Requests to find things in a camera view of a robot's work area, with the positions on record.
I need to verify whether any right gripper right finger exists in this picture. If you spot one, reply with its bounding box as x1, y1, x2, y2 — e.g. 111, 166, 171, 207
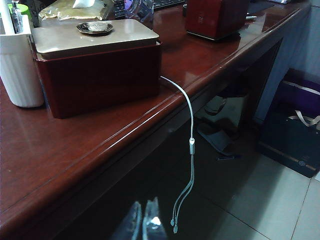
144, 196, 168, 240

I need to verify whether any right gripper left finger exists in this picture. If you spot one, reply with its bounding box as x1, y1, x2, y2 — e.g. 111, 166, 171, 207
128, 201, 144, 240

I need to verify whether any white ribbed pen holder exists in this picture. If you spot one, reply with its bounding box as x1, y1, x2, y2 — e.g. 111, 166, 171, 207
0, 14, 46, 108

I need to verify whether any small blue object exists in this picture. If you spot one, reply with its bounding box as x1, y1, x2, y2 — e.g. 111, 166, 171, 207
216, 154, 242, 162

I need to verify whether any grey waste bin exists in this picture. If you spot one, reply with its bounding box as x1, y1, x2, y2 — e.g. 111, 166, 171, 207
203, 92, 251, 133

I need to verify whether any dark red wooden box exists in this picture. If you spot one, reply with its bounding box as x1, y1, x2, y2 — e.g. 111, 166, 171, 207
29, 18, 163, 120

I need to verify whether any black gift bag beige ribbon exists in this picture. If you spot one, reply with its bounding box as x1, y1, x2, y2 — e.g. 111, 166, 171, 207
256, 99, 320, 179

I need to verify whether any bronze ornamental dish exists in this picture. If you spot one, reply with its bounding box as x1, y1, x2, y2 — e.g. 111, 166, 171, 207
76, 21, 115, 35

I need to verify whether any purple bag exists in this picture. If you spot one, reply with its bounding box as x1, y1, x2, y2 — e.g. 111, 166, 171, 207
277, 77, 320, 108

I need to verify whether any clear plastic water bottle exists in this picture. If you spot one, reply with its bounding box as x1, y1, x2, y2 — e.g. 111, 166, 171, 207
129, 0, 155, 28

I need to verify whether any dark box with white logo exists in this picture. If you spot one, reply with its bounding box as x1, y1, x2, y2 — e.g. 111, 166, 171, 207
184, 0, 251, 41

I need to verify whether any black keyboard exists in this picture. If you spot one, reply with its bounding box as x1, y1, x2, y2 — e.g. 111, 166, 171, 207
112, 0, 187, 20

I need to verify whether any gold pack with black calligraphy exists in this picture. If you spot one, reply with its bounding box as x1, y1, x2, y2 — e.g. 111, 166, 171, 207
38, 0, 115, 21

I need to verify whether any clear jar with green lid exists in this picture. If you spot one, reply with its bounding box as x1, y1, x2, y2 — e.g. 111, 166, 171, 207
7, 3, 29, 18

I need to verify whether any white multi-head charging cable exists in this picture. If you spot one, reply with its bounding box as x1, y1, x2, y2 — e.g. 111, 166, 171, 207
159, 75, 196, 235

